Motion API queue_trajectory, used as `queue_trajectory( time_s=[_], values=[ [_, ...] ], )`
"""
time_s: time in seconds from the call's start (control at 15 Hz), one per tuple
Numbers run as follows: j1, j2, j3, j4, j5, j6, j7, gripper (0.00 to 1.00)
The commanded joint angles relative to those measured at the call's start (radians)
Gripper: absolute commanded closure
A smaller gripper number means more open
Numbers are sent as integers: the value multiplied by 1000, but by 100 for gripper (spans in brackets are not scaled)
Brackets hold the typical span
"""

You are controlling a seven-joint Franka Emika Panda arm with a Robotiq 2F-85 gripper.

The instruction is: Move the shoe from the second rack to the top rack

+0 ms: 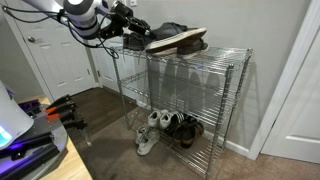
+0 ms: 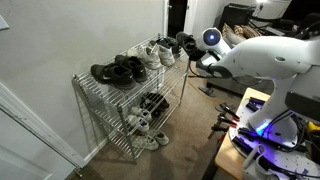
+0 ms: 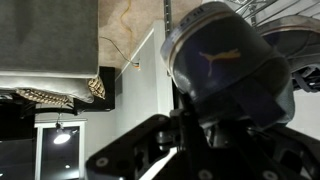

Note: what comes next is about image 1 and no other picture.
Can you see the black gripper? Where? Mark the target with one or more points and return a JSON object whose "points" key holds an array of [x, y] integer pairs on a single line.
{"points": [[122, 11]]}

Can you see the black shoe with gold logo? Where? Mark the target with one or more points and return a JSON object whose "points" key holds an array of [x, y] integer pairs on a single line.
{"points": [[173, 35]]}

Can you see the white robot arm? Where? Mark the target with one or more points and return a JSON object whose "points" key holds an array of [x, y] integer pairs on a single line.
{"points": [[81, 15]]}

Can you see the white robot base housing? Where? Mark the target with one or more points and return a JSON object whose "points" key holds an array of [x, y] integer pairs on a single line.
{"points": [[13, 116]]}

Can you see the white panel door with deadbolt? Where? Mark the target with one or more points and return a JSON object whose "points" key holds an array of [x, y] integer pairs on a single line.
{"points": [[106, 70]]}

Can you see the small white sneaker blue lining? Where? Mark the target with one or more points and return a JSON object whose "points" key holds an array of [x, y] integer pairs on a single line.
{"points": [[153, 119], [164, 120]]}

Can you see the white panel door silver knob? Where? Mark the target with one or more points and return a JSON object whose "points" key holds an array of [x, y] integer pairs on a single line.
{"points": [[53, 63]]}

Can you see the black slide with white stripes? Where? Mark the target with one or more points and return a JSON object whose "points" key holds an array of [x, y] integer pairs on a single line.
{"points": [[175, 122]]}

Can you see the grey worn sneaker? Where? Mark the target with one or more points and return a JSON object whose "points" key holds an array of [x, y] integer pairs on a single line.
{"points": [[140, 135], [147, 144]]}

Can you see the silver round door knob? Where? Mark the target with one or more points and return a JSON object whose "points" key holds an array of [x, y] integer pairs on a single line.
{"points": [[31, 39]]}

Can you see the black and orange clamp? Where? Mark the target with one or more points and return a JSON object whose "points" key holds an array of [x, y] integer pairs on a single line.
{"points": [[60, 106]]}

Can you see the brown sandal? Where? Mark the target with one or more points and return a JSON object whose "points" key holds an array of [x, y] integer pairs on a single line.
{"points": [[180, 133], [190, 133]]}

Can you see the black bar clamp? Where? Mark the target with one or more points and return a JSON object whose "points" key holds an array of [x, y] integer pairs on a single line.
{"points": [[75, 124]]}

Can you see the round grey mounting plate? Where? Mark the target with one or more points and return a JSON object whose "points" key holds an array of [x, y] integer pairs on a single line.
{"points": [[58, 130]]}

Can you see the white baseboard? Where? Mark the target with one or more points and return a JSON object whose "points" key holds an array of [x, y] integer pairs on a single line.
{"points": [[237, 147]]}

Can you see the plain white panel door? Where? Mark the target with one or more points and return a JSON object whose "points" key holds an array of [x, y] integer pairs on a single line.
{"points": [[296, 116]]}

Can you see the white light switch plate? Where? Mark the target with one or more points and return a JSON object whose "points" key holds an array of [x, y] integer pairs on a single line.
{"points": [[133, 2]]}

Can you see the white door frame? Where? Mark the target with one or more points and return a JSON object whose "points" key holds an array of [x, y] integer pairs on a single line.
{"points": [[283, 83]]}

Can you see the black aluminium rail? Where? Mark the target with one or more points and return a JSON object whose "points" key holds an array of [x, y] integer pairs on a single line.
{"points": [[33, 160], [30, 141]]}

